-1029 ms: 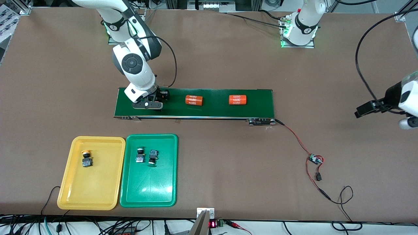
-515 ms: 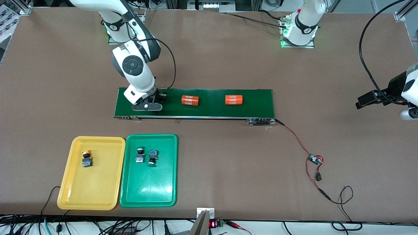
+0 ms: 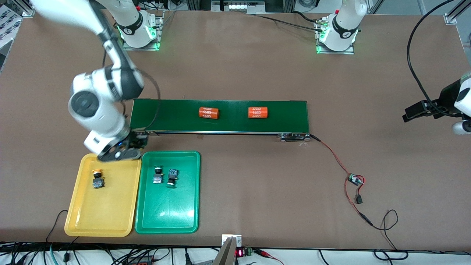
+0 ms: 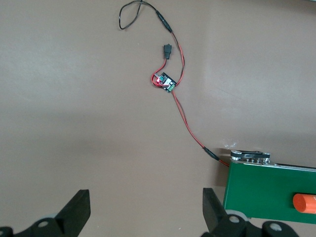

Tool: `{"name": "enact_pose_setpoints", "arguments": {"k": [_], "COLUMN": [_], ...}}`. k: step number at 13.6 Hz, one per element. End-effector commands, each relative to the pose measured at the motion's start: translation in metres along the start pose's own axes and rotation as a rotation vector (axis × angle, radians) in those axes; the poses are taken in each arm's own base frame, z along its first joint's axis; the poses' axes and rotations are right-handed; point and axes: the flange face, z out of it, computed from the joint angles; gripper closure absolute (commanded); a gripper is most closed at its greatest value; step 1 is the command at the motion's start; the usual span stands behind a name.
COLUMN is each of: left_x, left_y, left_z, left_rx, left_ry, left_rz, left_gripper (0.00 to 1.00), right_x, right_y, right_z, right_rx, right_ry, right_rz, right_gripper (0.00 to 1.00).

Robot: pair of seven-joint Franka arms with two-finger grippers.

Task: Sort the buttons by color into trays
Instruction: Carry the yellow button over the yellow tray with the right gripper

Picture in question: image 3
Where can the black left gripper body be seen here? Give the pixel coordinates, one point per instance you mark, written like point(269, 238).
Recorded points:
point(445, 98)

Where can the green mushroom push button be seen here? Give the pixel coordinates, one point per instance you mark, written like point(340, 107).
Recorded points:
point(173, 173)
point(157, 179)

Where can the yellow mushroom push button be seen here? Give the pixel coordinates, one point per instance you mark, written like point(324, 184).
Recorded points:
point(98, 183)

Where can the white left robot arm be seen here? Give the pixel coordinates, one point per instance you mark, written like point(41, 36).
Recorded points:
point(344, 25)

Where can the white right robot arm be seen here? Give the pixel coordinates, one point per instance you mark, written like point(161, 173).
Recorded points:
point(95, 110)

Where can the green conveyor belt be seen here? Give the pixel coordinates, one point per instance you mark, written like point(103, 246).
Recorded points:
point(165, 117)

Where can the yellow plastic tray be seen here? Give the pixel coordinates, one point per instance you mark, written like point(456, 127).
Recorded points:
point(103, 209)

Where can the green plastic tray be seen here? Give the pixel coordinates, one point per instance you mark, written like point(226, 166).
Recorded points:
point(167, 209)

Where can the small green circuit board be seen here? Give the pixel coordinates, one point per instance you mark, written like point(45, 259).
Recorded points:
point(355, 179)

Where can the small black connector plug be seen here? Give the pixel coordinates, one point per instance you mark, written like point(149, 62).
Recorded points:
point(359, 200)

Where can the red LED display module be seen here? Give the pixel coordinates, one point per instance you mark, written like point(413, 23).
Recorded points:
point(240, 253)

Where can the red clip lead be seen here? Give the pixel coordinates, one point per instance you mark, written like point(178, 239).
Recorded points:
point(263, 253)

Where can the printed paper sheet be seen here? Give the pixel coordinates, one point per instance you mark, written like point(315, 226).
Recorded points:
point(9, 22)

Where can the white power strip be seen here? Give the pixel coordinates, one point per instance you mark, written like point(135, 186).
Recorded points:
point(237, 6)

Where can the aluminium frame profile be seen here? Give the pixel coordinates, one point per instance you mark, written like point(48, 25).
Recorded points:
point(449, 19)
point(24, 9)

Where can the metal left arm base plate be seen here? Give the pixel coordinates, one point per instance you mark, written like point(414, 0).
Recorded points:
point(336, 52)

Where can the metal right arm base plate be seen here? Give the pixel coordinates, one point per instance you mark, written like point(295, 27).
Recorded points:
point(141, 48)

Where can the grey metal camera mount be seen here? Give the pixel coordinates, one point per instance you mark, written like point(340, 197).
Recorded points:
point(228, 254)

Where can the black equipment rack frame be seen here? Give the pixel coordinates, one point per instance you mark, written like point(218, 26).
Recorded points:
point(198, 5)

